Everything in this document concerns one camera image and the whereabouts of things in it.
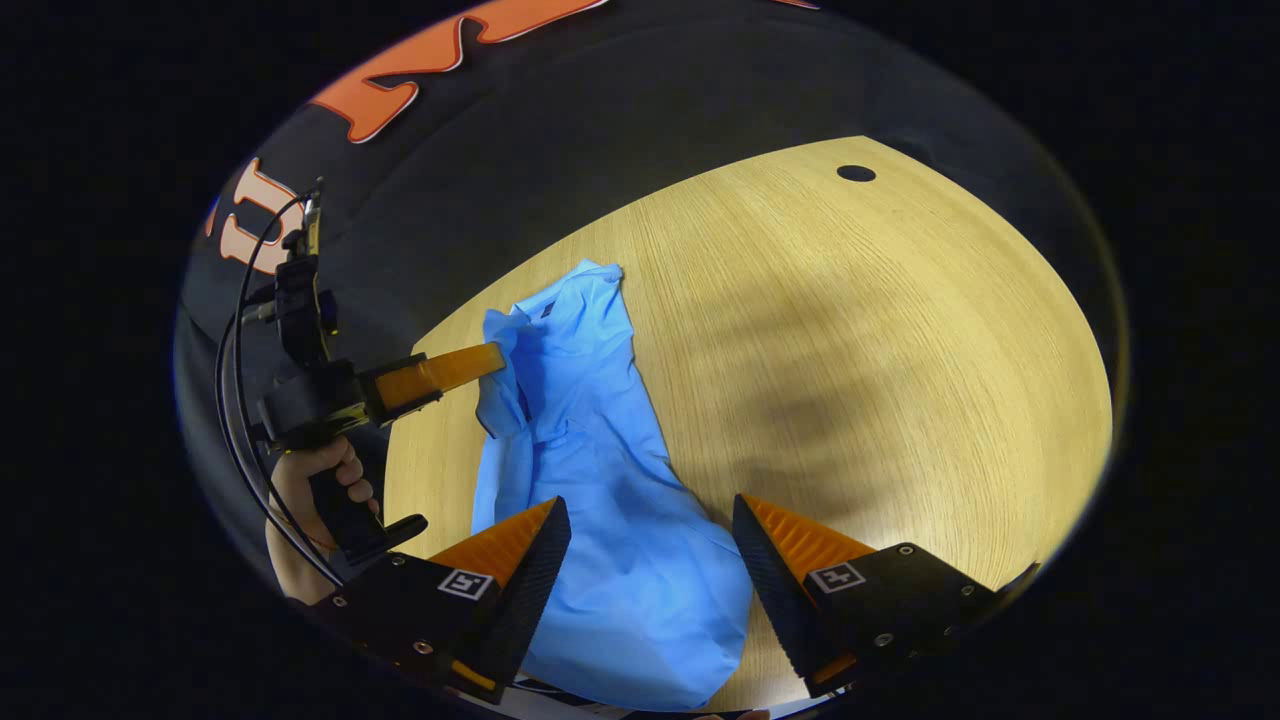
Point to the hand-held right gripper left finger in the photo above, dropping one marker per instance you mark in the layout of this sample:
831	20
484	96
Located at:
520	600

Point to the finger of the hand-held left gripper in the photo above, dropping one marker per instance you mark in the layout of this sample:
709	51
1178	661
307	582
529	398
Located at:
440	375

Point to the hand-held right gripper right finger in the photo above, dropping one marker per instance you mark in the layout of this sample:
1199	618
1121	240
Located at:
778	600

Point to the light blue T-shirt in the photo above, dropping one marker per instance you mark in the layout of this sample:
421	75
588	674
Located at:
600	480

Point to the black backdrop cloth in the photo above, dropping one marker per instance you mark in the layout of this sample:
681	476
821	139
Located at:
620	130

